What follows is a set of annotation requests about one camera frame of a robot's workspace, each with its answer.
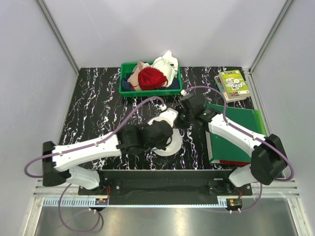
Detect white mesh laundry bag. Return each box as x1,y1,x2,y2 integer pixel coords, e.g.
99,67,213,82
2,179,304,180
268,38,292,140
152,118,183,157

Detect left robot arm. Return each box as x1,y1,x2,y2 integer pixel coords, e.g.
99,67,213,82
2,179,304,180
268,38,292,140
42,120,174,195

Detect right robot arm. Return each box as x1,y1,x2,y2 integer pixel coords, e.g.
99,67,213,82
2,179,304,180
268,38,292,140
176,91,288,195

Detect dark blue garment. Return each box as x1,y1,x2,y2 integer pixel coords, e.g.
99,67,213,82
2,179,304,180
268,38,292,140
121,73,180,91

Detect lower book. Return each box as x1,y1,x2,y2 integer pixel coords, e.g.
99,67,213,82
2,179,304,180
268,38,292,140
214,76,251,103

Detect white garment in basket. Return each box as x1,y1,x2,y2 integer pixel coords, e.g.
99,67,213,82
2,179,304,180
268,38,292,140
151,50,179,78

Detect green cover book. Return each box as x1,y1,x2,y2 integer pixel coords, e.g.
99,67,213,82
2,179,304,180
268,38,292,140
219,70,251,100

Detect red garment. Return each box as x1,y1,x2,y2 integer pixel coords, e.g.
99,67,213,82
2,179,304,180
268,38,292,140
138,67,168,90

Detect beige garment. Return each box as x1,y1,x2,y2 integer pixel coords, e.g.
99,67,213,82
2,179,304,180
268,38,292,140
127,62,150,91

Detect light green plastic folder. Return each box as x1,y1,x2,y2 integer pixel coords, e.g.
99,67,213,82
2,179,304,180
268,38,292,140
252,110,267,136

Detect green plastic basket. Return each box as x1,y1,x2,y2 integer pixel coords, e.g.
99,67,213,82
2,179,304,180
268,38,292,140
119,62,183,98

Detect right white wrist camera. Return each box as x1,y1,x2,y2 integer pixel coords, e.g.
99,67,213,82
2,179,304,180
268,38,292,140
181,90,188,96

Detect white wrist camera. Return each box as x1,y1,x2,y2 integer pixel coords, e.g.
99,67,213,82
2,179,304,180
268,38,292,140
147,105,178,128
181,90,188,96

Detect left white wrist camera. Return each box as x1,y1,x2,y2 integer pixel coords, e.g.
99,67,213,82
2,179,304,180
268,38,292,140
147,105,178,128

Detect green ring binder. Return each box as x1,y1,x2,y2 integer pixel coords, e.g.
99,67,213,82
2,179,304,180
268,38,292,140
206,107,254,166

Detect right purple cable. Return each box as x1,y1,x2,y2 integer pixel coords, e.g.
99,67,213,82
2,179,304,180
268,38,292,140
184,86,295,214

